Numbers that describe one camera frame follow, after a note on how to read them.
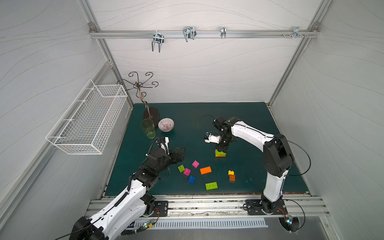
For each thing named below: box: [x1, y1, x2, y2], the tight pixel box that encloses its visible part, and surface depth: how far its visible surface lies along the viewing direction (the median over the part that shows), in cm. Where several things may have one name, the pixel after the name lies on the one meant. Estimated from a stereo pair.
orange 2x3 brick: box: [199, 166, 212, 175], surface depth 88 cm
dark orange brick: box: [229, 174, 236, 182], surface depth 84 cm
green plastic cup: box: [140, 118, 156, 139], surface depth 95 cm
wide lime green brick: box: [205, 181, 218, 191], surface depth 82 cm
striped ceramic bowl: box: [158, 117, 175, 132], surface depth 106 cm
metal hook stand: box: [117, 71, 159, 128], surface depth 93 cm
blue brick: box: [188, 175, 196, 184], surface depth 84 cm
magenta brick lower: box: [183, 168, 191, 176], surface depth 86 cm
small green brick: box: [177, 164, 185, 173], surface depth 88 cm
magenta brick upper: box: [192, 160, 200, 169], surface depth 90 cm
